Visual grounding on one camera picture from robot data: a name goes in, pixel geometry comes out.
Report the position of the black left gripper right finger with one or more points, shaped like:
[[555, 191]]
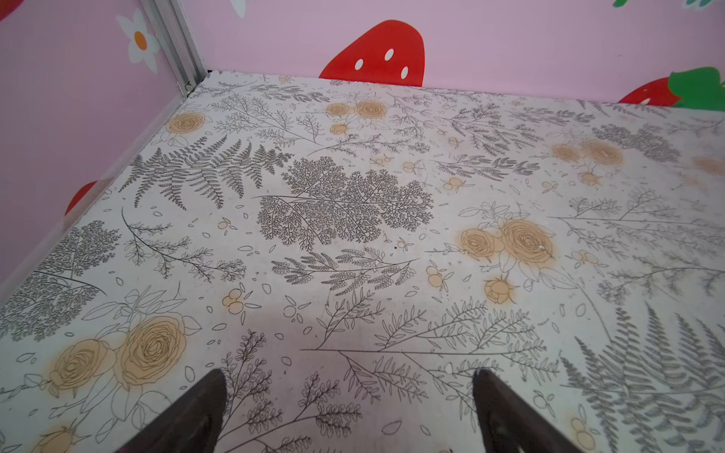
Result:
[[508, 423]]

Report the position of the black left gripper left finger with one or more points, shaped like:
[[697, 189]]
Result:
[[191, 424]]

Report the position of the aluminium corner post left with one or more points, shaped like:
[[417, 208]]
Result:
[[170, 24]]

